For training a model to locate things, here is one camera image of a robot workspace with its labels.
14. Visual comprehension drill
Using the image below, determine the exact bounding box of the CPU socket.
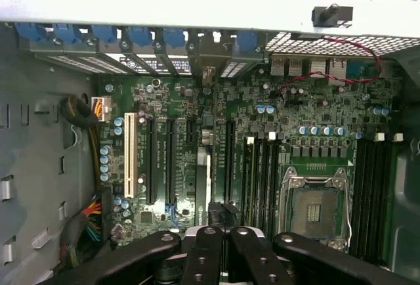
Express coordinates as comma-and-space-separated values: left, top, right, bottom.
278, 165, 354, 253

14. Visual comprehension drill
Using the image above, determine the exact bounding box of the black RAM slot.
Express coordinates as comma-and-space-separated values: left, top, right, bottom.
356, 135, 368, 261
389, 133, 404, 263
367, 135, 378, 263
271, 131, 280, 233
377, 133, 389, 263
263, 139, 272, 233
244, 137, 254, 233
254, 139, 263, 233

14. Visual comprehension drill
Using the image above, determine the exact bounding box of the white PCI expansion slot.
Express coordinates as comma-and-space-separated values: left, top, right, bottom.
123, 112, 137, 200

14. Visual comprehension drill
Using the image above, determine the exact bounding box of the short black expansion slot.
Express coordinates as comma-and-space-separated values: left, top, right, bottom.
186, 119, 197, 144

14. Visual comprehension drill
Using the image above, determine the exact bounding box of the green motherboard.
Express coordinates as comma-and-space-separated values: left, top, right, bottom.
94, 68, 404, 266

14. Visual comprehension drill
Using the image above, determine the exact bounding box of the black open PC case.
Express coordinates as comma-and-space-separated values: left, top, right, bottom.
0, 0, 420, 285

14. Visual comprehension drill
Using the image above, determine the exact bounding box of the multicolour power wire bundle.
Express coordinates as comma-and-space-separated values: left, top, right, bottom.
60, 188, 114, 268

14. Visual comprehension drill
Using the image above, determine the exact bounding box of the black sleeved power cable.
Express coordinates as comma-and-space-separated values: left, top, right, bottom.
58, 96, 112, 197

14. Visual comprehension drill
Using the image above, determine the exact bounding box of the red black twisted wire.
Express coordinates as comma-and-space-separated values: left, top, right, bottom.
274, 35, 393, 100

